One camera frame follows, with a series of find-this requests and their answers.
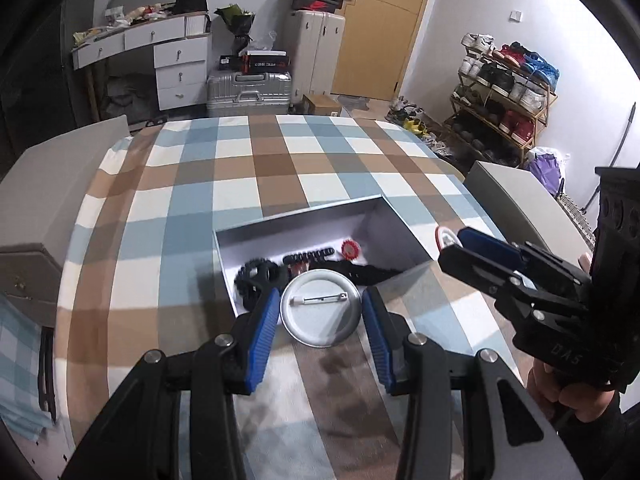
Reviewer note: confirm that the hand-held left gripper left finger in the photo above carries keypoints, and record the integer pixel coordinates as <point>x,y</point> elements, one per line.
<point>262,340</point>

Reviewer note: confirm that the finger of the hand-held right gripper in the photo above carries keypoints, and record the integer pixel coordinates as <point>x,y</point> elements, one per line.
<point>470,267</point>
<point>492,250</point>

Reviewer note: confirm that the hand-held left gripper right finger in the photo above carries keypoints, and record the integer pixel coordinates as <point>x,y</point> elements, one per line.
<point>380,345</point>

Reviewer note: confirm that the black hair claw clip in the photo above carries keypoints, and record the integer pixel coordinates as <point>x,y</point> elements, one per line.
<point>260,282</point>

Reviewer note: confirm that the large round pin badge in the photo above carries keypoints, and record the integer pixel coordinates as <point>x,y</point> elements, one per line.
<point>320,320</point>

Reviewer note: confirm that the black toothed hair clip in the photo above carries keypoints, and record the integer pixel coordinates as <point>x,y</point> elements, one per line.
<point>370,272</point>

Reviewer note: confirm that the white cardboard box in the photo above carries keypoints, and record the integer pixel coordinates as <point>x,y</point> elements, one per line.
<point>300,232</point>

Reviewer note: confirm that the person's right forearm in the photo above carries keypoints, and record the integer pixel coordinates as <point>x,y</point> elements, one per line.
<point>610,440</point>

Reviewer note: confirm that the person's right hand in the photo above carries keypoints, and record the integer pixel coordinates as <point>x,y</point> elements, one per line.
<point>580,402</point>

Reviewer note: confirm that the white side cabinet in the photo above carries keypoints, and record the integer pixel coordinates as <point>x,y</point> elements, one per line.
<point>515,200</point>

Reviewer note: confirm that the purple plastic bag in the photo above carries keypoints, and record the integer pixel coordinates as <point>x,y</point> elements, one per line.
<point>545,170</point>

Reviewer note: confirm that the red flower hair accessory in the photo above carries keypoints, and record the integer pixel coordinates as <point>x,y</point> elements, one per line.
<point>351,250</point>

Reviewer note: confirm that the wooden shoe rack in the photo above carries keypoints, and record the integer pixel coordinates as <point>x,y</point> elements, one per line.
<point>537,120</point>

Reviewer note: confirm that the scattered loose shoes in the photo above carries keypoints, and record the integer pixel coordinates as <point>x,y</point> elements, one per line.
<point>415,122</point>

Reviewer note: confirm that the rows of assorted shoes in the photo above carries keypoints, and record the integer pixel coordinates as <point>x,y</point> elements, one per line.
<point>500,85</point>

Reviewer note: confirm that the metal pole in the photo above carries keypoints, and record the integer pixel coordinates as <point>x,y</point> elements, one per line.
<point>627,130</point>

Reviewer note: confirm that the brown cardboard box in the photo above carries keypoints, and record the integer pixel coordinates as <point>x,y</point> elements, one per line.
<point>322,105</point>

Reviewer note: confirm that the wooden door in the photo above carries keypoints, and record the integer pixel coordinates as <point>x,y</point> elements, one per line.
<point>380,35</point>

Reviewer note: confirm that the blue checked cloth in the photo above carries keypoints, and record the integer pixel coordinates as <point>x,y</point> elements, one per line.
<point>20,370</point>

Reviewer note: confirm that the silver suitcase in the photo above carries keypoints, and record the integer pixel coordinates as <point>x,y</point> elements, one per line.
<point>250,90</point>

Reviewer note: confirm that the white padded headboard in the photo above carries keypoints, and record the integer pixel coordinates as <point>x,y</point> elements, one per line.
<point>50,185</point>

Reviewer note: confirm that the white upright suitcase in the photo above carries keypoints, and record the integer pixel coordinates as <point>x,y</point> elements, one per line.
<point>315,50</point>

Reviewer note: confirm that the grey cloth bundle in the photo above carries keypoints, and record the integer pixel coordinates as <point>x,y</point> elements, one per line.
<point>130,100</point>

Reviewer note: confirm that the black red long box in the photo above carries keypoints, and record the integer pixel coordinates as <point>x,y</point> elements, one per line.
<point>265,62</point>

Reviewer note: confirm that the small black box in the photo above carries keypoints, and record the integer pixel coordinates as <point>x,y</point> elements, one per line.
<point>230,63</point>

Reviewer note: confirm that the white desk with drawers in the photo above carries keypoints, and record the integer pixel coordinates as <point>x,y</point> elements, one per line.
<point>180,55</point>

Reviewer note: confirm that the clear plastic bag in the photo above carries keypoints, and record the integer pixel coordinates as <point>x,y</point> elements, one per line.
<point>265,41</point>

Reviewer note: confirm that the black wrapped bouquet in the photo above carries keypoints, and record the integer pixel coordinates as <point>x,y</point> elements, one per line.
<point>237,25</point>

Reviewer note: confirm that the white light switch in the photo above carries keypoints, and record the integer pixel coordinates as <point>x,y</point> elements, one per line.
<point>515,15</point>

